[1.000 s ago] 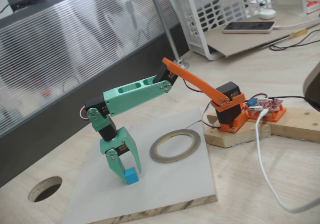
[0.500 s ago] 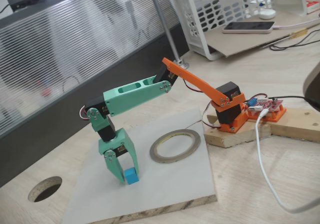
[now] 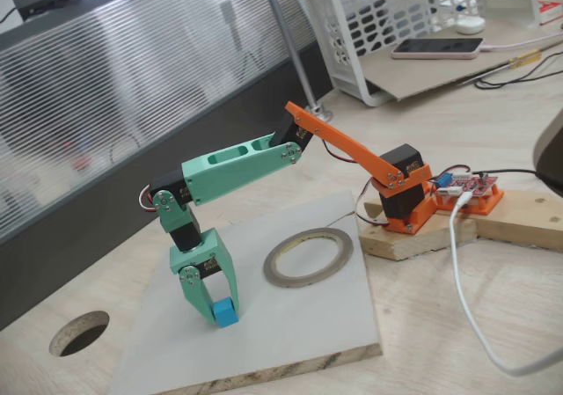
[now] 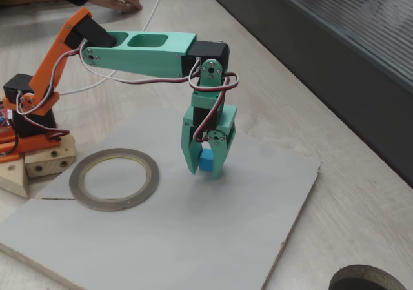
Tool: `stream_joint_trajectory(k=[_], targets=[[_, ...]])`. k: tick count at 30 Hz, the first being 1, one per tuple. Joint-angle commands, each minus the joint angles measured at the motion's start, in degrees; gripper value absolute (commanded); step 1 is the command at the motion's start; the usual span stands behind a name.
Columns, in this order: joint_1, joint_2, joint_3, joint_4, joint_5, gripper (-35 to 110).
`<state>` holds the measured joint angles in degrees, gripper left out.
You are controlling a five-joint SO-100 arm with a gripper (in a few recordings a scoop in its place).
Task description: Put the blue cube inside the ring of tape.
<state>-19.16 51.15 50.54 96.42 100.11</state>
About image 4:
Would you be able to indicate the green gripper, black servo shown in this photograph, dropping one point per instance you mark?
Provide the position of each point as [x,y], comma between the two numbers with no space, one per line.
[228,121]

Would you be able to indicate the blue cube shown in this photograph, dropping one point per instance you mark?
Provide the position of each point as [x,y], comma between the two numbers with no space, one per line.
[206,161]

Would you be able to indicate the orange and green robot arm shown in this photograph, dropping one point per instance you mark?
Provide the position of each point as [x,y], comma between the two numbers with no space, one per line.
[145,54]

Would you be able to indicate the grey chipboard panel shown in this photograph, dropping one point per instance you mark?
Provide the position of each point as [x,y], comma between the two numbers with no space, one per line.
[193,222]

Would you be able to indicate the ribbed translucent desk partition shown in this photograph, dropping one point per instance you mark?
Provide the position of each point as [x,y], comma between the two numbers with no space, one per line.
[322,44]

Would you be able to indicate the wooden base block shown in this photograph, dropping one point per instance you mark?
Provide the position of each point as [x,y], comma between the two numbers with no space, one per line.
[48,164]

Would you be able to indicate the pale wooden wedge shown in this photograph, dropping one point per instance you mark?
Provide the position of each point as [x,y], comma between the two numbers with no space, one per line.
[14,177]

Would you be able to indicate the orange circuit board mount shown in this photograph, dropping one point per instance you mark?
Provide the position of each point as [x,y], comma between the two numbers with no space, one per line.
[4,138]

